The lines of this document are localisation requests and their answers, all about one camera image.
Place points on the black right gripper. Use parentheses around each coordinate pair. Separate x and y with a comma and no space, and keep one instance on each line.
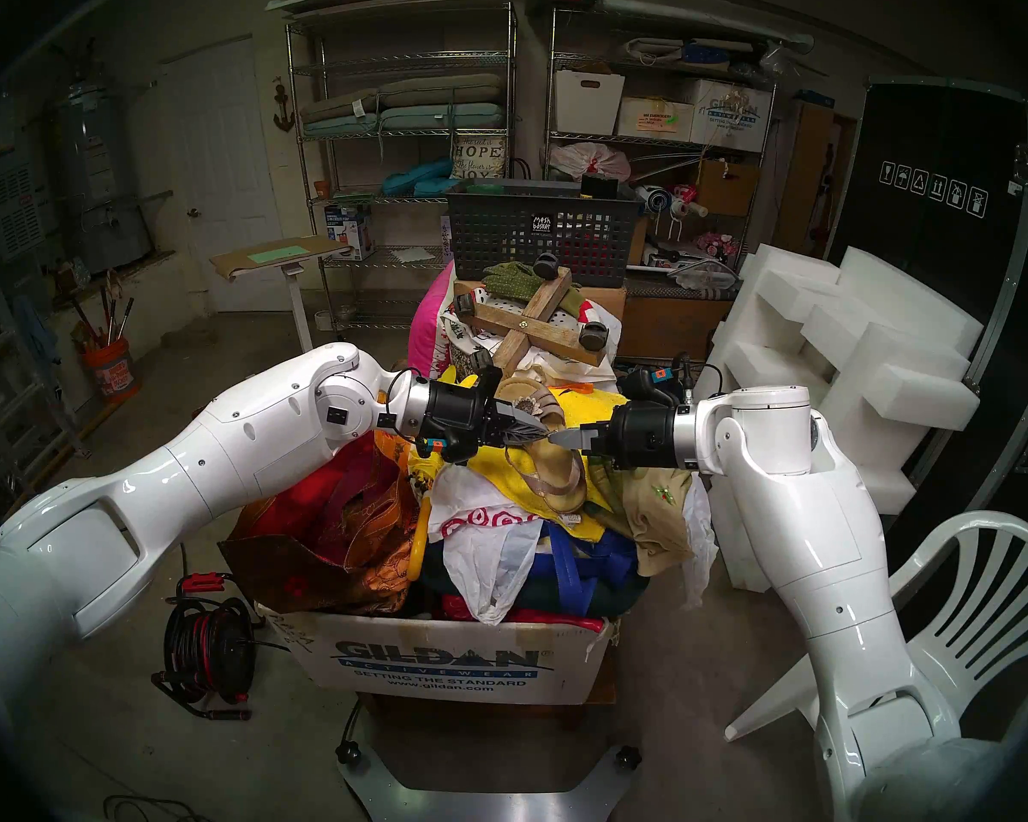
(642,435)

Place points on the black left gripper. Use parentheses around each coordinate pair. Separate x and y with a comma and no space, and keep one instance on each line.
(463,413)

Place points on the tan flower sandal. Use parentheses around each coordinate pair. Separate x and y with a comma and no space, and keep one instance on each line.
(557,478)

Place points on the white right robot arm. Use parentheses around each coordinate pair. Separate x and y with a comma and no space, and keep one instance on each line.
(822,555)

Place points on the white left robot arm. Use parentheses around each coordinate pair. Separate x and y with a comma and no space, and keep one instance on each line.
(223,452)

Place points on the yellow towel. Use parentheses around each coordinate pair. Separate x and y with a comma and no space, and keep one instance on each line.
(595,405)

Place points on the wooden cross caster dolly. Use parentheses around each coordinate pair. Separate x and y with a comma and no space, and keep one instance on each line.
(522,324)

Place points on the tan green-fingered garden glove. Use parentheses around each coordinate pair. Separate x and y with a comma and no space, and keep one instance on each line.
(660,521)

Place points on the blue tote bag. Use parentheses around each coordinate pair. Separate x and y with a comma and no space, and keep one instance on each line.
(582,572)

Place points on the white red-print plastic bag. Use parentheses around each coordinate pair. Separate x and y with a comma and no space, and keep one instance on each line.
(488,563)

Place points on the pink pillow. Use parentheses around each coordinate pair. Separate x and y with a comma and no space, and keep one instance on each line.
(433,315)

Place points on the green knit glove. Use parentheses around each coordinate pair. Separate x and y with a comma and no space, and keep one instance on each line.
(510,281)

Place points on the white hanging cloth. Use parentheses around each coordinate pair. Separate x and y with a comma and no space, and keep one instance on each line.
(701,555)

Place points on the dark plastic mesh basket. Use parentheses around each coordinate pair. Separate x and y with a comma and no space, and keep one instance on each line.
(497,238)

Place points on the red gold fabric bag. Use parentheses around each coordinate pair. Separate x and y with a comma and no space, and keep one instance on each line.
(325,538)

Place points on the pink artificial flowers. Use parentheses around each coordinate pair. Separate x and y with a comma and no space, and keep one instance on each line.
(720,245)

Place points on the large Gildan cardboard box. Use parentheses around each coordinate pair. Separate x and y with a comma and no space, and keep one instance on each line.
(445,658)

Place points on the blue product box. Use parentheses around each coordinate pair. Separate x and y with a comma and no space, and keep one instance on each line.
(347,229)

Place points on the teal cushion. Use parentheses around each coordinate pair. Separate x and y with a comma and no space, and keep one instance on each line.
(415,178)

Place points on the hope lettered sign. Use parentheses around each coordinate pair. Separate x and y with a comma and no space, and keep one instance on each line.
(478,157)

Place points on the pink white plastic bag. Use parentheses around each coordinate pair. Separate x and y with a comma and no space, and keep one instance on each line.
(591,161)

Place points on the adjustable overbed table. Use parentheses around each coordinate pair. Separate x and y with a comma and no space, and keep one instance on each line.
(283,255)

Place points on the small brown cardboard box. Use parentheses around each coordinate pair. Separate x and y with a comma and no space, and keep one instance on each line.
(728,187)

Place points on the white foam packing insert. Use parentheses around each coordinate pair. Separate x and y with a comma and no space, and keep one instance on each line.
(865,349)

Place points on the pale green seat cushion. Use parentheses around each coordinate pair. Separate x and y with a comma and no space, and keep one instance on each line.
(445,116)

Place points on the white orange-label cardboard box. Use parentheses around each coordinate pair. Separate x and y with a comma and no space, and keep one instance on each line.
(651,118)

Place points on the white storage bin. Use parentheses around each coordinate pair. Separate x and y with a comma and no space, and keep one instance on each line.
(587,105)

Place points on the brown wooden cabinet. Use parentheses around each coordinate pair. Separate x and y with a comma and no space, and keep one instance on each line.
(809,178)

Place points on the olive seat cushion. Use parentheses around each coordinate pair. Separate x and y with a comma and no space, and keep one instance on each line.
(437,86)

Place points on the small Gildan cardboard box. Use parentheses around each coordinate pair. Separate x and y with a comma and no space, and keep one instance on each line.
(732,118)

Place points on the white panel door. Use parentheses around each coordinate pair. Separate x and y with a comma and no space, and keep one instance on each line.
(223,169)

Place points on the black flight case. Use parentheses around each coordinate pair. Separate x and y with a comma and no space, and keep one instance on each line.
(934,229)

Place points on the orange plastic bucket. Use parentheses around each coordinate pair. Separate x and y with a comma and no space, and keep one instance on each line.
(111,371)

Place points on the white plastic pipe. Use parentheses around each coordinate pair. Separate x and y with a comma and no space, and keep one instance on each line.
(702,20)

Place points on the white plastic chair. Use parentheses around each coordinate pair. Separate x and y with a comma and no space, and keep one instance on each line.
(994,606)

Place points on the grey water heater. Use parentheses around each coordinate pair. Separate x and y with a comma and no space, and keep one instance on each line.
(94,169)

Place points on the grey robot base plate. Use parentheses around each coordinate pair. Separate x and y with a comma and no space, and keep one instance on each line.
(480,803)

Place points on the anchor wall decoration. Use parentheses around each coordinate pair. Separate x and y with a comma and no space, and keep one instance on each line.
(283,110)

